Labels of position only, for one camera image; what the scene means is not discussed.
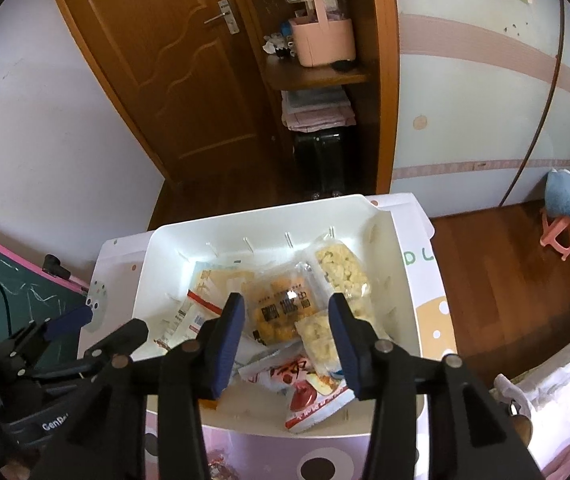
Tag dark red snack packet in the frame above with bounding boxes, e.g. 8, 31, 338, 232
204, 449, 240, 480

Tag black suitcase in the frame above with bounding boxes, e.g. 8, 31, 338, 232
291, 127, 354, 199

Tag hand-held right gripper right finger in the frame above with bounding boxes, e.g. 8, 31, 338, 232
327, 292, 550, 480

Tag black chalkboard knob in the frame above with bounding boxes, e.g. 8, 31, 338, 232
42, 254, 72, 279

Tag red white snack packet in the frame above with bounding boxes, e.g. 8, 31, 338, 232
264, 354, 357, 434

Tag wooden door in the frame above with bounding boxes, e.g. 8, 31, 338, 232
44, 0, 278, 198

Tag small black white figurines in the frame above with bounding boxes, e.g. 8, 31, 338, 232
263, 31, 297, 59

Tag yellow puff snack packet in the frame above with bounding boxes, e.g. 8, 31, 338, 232
241, 269, 317, 347

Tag white blue-print snack packet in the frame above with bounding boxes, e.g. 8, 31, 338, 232
154, 300, 217, 352

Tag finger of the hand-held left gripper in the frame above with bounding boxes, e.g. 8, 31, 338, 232
30, 317, 150, 382
8, 304, 95, 362

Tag wooden shelf unit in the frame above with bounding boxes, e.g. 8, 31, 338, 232
225, 0, 400, 200

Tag pale popcorn snack packet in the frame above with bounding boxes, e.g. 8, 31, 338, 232
309, 237, 372, 313

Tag orange white snack packet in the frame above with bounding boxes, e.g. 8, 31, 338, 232
185, 260, 255, 322

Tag pink basket with handle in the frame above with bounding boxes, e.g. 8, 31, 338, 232
287, 0, 357, 69

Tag stack of folded cloths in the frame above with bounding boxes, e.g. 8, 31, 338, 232
280, 86, 357, 132

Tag plain white snack packet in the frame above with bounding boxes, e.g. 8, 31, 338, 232
237, 344, 288, 382

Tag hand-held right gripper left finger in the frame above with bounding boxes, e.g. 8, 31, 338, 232
30, 292, 247, 480

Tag white plastic storage bin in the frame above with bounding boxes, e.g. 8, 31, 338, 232
132, 194, 428, 436

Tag metal door handle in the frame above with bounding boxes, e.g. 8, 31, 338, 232
203, 0, 239, 36

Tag dark curved pole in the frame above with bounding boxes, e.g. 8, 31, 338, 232
496, 0, 566, 209

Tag pink stool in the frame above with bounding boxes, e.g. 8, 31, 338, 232
540, 209, 570, 262

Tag green chalkboard with pink frame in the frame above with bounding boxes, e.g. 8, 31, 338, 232
0, 217, 92, 363

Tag clear pale chips packet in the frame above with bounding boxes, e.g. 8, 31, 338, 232
294, 309, 342, 377

